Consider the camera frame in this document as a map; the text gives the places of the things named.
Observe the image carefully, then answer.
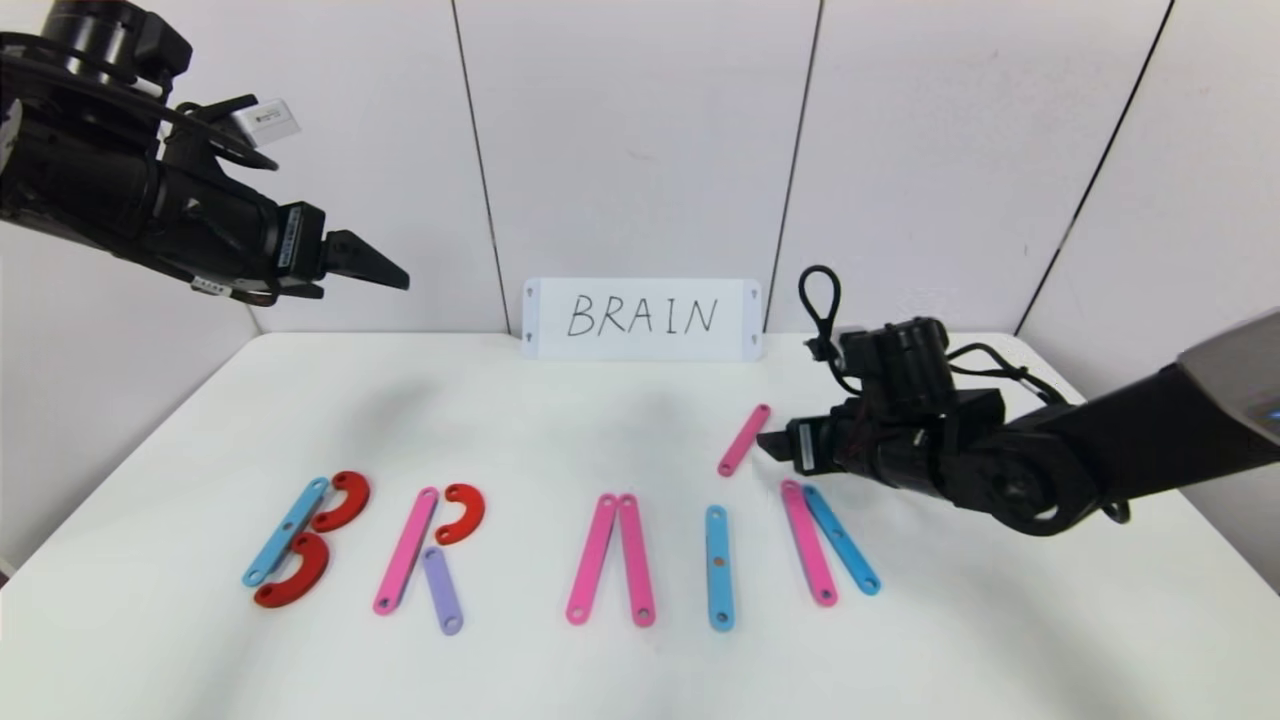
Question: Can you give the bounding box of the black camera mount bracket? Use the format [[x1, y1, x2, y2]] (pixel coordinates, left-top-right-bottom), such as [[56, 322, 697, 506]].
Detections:
[[170, 95, 279, 171], [945, 388, 1006, 431]]

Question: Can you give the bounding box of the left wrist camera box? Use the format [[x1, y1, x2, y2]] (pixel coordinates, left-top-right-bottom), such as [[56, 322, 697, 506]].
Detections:
[[232, 97, 301, 146]]

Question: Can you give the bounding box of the short blue holed strip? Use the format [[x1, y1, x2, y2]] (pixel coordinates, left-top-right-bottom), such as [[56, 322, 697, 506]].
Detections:
[[802, 485, 882, 597]]

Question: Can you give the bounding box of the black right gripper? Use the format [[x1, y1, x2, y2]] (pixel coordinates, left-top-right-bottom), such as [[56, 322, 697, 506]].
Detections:
[[756, 408, 902, 487]]

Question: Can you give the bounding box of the light blue holed strip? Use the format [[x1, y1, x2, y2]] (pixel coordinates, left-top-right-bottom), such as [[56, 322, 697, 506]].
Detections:
[[242, 477, 331, 588]]

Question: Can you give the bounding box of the red C-shaped piece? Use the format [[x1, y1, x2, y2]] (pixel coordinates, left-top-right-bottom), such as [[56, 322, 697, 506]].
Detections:
[[311, 471, 371, 533], [253, 531, 331, 609], [436, 483, 488, 546]]

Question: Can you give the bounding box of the looped black camera cable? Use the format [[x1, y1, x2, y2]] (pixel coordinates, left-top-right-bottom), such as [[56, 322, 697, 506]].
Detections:
[[798, 265, 846, 396]]

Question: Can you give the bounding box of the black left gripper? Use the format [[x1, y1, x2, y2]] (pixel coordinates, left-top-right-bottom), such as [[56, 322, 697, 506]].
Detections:
[[153, 161, 411, 301]]

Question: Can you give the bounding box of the white BRAIN sign card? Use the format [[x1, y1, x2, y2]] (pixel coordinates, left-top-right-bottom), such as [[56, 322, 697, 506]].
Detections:
[[521, 279, 763, 362]]

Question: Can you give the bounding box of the short purple holed strip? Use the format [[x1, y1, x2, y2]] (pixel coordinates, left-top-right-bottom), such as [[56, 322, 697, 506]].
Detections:
[[421, 546, 465, 637]]

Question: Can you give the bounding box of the long blue holed strip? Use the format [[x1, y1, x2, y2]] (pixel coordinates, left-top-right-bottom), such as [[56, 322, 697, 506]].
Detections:
[[705, 505, 736, 632]]

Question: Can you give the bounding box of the pink holed strip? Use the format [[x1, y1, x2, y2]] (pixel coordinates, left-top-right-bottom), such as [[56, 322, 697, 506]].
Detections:
[[717, 403, 772, 478], [617, 494, 658, 628], [566, 493, 619, 627], [372, 487, 441, 616], [781, 480, 839, 608]]

